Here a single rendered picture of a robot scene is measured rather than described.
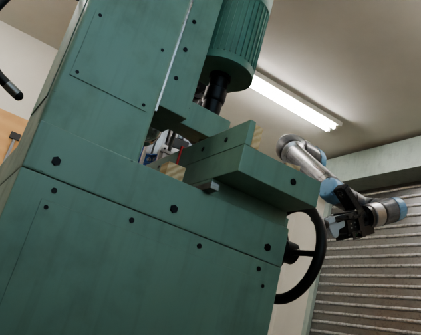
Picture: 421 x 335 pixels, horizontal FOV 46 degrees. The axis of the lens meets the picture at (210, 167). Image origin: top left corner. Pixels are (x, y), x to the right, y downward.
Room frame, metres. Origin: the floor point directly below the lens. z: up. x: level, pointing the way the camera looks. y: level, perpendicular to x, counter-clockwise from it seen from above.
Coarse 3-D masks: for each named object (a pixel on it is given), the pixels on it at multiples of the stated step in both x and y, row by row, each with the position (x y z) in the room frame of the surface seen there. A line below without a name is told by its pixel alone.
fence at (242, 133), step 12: (252, 120) 0.91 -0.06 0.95; (228, 132) 0.98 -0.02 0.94; (240, 132) 0.94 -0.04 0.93; (252, 132) 0.92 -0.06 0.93; (204, 144) 1.07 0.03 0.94; (216, 144) 1.02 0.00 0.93; (228, 144) 0.97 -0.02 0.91; (240, 144) 0.93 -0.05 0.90; (168, 156) 1.25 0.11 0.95; (180, 156) 1.18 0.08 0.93; (192, 156) 1.11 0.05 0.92; (204, 156) 1.06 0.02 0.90; (156, 168) 1.30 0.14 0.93
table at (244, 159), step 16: (208, 160) 1.03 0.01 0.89; (224, 160) 0.97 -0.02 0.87; (240, 160) 0.91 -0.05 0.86; (256, 160) 0.93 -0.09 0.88; (272, 160) 0.94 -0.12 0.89; (192, 176) 1.08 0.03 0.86; (208, 176) 1.01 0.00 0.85; (224, 176) 0.97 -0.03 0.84; (240, 176) 0.94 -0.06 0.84; (256, 176) 0.93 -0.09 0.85; (272, 176) 0.95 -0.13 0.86; (288, 176) 0.97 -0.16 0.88; (304, 176) 0.98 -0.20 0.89; (256, 192) 1.01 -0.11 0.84; (272, 192) 0.98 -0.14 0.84; (288, 192) 0.97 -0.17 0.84; (304, 192) 0.99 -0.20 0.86; (288, 208) 1.06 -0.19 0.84; (304, 208) 1.03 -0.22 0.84
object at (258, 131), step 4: (256, 128) 0.92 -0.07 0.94; (260, 128) 0.92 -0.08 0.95; (256, 132) 0.92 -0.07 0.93; (260, 132) 0.92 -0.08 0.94; (256, 136) 0.92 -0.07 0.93; (260, 136) 0.93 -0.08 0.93; (252, 140) 0.92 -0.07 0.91; (256, 140) 0.92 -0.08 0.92; (260, 140) 0.93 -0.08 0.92; (252, 144) 0.92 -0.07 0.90; (256, 144) 0.92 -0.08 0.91; (256, 148) 0.92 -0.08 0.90
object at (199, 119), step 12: (192, 108) 1.13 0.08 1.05; (204, 108) 1.15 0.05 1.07; (192, 120) 1.14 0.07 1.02; (204, 120) 1.15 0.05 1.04; (216, 120) 1.17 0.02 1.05; (228, 120) 1.18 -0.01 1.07; (180, 132) 1.18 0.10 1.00; (192, 132) 1.16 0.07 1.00; (204, 132) 1.16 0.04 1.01; (216, 132) 1.17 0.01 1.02
